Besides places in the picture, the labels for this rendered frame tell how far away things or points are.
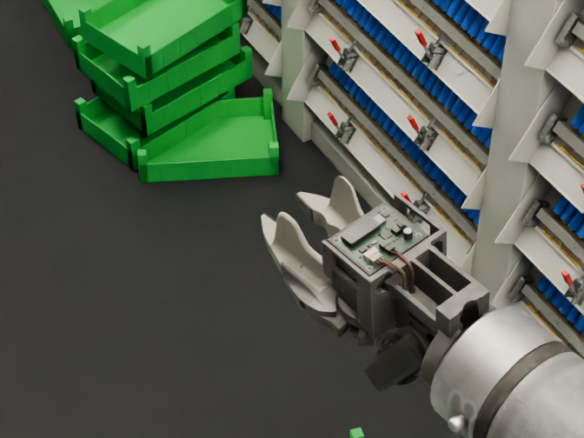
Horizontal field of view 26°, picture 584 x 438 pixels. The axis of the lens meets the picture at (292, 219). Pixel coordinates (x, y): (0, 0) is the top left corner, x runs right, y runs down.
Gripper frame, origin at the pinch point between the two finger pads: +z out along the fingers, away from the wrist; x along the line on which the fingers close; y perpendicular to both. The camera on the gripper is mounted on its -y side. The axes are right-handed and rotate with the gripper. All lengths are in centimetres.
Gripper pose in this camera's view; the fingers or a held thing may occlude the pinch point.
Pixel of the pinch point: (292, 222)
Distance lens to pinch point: 99.1
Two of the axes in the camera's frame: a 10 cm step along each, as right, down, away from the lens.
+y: -0.8, -6.9, -7.2
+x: -7.8, 4.9, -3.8
